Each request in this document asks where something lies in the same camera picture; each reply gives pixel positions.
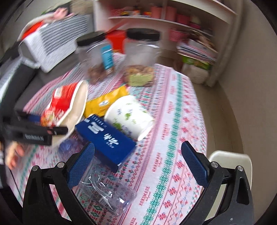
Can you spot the patterned pink tablecloth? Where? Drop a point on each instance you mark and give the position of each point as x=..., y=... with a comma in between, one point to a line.
x=166, y=189

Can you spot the pink plush toy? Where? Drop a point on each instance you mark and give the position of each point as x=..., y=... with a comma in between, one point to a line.
x=61, y=13

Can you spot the operator hand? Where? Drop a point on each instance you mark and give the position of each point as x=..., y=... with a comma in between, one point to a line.
x=13, y=152

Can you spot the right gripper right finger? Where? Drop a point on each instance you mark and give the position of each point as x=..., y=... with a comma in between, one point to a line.
x=237, y=205

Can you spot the pink basket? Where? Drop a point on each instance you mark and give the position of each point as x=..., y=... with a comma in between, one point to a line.
x=176, y=35

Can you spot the red gift box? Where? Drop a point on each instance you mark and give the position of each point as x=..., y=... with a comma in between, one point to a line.
x=117, y=38

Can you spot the white sack bag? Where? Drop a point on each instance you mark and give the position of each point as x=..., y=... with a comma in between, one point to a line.
x=197, y=75

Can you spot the white paper cup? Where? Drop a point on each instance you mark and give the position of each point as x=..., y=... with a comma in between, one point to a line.
x=129, y=116

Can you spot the white trash bin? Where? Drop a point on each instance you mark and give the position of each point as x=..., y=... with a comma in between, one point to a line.
x=229, y=160

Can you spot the nut jar with blue label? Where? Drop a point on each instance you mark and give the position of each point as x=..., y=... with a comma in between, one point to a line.
x=95, y=55

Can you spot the pink cup holder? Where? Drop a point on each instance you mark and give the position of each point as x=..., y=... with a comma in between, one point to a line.
x=156, y=12
x=171, y=13

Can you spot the red instant noodle bowl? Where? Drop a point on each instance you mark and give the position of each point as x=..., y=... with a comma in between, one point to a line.
x=65, y=109

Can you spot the snack jar with green packet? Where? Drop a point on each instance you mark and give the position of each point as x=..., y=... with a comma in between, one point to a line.
x=142, y=48

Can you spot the yellow snack wrapper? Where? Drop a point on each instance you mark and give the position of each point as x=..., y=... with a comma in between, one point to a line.
x=100, y=105

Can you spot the crushed clear plastic bottle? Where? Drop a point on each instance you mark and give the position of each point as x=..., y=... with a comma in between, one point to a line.
x=95, y=179

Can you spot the white bookshelf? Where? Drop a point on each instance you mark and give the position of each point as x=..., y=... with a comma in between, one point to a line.
x=217, y=20

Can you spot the blue tissue box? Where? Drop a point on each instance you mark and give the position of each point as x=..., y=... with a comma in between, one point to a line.
x=112, y=147

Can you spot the grey white quilted cover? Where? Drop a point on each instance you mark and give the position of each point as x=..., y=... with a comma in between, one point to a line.
x=52, y=43

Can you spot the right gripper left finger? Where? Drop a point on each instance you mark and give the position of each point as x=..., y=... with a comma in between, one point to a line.
x=39, y=206

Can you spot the grey sofa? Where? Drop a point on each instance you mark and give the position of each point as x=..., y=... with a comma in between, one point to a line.
x=21, y=82

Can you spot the orange cushion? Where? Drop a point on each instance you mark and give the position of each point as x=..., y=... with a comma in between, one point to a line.
x=32, y=29

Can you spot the stack of books and papers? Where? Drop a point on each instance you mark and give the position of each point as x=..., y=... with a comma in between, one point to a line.
x=198, y=50

